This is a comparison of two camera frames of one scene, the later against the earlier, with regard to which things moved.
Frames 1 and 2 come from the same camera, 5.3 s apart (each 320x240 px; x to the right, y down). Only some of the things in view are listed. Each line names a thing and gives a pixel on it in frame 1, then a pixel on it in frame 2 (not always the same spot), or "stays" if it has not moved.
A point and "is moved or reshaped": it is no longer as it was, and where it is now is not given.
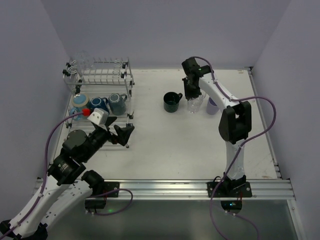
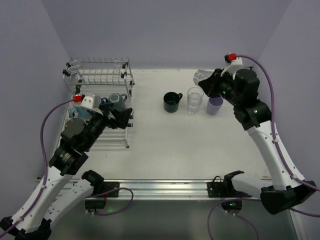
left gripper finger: (123, 133) to (122, 117)
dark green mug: (171, 100) stays
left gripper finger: (109, 120) to (108, 107)
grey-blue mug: (117, 103) stays
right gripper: (191, 90) to (217, 83)
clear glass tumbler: (84, 60) is moved or reshaped
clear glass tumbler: (197, 100) stays
